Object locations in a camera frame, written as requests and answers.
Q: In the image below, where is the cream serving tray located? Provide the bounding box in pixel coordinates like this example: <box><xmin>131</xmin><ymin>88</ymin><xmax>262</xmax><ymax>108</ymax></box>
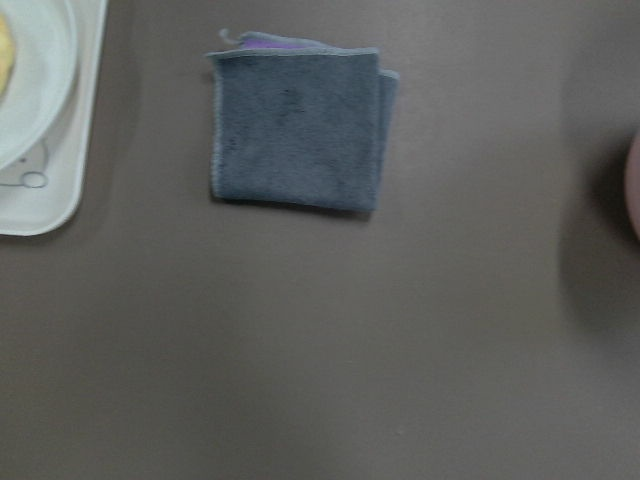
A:
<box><xmin>1</xmin><ymin>1</ymin><xmax>108</xmax><ymax>237</ymax></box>

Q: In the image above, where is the pink bowl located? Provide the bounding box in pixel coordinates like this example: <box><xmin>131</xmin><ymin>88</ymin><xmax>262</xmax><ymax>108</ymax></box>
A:
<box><xmin>624</xmin><ymin>132</ymin><xmax>640</xmax><ymax>238</ymax></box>

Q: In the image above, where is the grey folded cloth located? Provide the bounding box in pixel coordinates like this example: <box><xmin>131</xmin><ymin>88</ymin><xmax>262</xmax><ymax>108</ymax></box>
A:
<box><xmin>207</xmin><ymin>32</ymin><xmax>399</xmax><ymax>212</ymax></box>

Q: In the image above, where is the white round plate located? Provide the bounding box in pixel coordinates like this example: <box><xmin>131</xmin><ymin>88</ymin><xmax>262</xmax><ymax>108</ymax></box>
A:
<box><xmin>1</xmin><ymin>1</ymin><xmax>79</xmax><ymax>168</ymax></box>

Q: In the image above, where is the glazed donut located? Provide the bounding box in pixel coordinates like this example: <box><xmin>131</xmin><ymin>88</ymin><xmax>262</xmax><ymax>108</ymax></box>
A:
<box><xmin>0</xmin><ymin>14</ymin><xmax>16</xmax><ymax>94</ymax></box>

